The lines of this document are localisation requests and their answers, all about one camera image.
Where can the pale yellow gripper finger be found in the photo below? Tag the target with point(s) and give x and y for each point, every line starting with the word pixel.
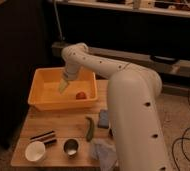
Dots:
pixel 63 84

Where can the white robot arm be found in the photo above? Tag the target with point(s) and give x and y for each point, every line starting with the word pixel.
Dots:
pixel 131 101

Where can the small metal cup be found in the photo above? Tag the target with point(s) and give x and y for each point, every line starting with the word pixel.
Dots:
pixel 71 147

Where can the yellow plastic bin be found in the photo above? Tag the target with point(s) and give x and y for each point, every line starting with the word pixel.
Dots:
pixel 44 93

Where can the blue sponge block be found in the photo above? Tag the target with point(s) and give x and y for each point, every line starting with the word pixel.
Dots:
pixel 103 121

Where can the green chili pepper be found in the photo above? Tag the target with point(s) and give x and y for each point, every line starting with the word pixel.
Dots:
pixel 90 131

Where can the lower black stick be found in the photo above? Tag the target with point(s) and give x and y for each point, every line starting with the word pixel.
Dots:
pixel 50 141

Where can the white ceramic bowl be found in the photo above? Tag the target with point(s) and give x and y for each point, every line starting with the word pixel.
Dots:
pixel 35 151

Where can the grey crumpled cloth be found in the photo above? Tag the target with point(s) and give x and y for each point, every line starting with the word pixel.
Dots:
pixel 104 152

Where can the grey vertical pole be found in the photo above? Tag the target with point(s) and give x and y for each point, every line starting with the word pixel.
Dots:
pixel 61 37

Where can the upper white shelf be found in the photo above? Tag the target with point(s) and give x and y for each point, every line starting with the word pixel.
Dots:
pixel 128 8

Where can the grey metal shelf rail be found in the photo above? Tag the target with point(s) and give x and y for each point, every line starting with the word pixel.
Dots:
pixel 174 65

